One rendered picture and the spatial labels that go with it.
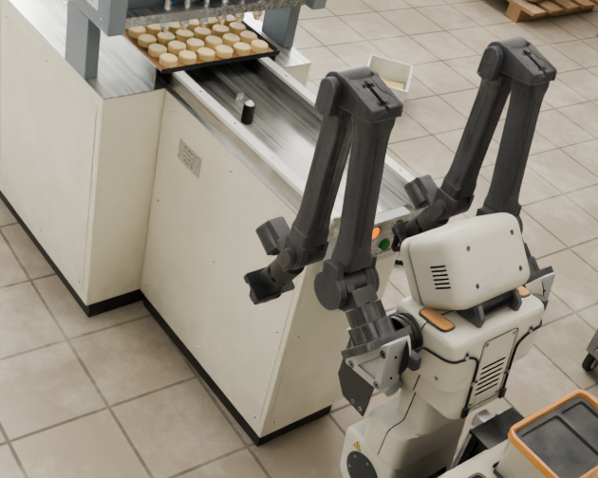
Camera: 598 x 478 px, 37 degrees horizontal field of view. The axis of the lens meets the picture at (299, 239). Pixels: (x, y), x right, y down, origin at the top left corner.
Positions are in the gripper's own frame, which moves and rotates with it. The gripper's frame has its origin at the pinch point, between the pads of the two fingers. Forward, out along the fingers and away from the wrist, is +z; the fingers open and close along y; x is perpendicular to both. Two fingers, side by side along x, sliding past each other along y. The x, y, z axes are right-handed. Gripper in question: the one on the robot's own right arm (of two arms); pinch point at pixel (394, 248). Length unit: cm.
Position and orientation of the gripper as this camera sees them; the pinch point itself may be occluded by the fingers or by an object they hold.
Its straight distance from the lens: 227.1
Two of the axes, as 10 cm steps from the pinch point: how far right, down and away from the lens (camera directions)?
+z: -4.4, 4.2, 7.9
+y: -7.8, 2.5, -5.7
